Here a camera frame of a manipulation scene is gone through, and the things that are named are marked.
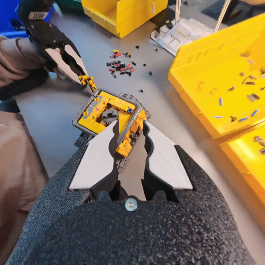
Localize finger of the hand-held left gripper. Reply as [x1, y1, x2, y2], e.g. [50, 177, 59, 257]
[45, 47, 84, 86]
[64, 44, 89, 78]

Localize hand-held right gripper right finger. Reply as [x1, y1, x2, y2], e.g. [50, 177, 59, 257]
[143, 121, 194, 191]

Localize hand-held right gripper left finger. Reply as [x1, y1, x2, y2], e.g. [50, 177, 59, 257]
[68, 121, 120, 191]

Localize yellow brick arm piece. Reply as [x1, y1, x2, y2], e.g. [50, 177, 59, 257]
[79, 75, 98, 93]

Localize yellow tracked toy robot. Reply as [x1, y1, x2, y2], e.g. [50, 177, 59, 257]
[73, 87, 151, 173]

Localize grey desk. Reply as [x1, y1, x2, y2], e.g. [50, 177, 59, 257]
[13, 8, 265, 265]

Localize blue plastic bin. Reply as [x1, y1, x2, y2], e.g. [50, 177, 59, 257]
[0, 0, 54, 38]

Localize green plastic bin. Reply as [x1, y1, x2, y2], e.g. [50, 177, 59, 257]
[56, 0, 83, 11]

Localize scattered small building pieces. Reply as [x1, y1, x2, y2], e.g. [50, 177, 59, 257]
[107, 49, 157, 93]

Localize black armrest pad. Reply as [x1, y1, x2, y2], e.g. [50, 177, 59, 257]
[0, 68, 50, 102]

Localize person's beige sweatshirt torso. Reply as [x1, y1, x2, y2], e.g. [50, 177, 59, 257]
[0, 111, 50, 265]

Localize small pieces inside bin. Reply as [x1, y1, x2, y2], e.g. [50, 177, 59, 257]
[253, 135, 265, 156]
[213, 49, 265, 123]

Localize white instruction sheet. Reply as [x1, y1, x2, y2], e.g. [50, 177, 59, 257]
[150, 18, 216, 57]

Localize black cable coil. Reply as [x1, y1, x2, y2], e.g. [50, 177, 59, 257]
[151, 20, 175, 40]

